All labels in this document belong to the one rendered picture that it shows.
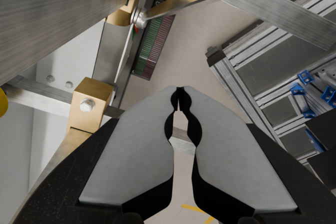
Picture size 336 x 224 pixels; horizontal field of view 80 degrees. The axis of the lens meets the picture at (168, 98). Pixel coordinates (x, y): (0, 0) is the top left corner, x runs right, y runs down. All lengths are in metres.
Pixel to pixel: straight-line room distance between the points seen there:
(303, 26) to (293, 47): 0.79
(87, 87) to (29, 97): 0.09
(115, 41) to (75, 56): 0.17
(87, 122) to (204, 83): 1.00
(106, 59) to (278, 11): 0.33
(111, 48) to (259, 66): 0.77
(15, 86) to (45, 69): 0.26
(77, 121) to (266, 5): 0.31
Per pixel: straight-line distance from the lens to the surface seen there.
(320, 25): 0.32
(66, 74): 0.62
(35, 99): 0.38
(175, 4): 0.17
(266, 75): 1.10
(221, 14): 1.16
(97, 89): 0.34
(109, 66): 0.47
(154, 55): 0.44
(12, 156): 0.75
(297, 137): 1.43
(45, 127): 0.76
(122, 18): 0.26
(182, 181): 1.90
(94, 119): 0.35
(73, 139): 0.35
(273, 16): 0.29
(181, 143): 0.37
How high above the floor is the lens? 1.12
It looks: 59 degrees down
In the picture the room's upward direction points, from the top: 178 degrees counter-clockwise
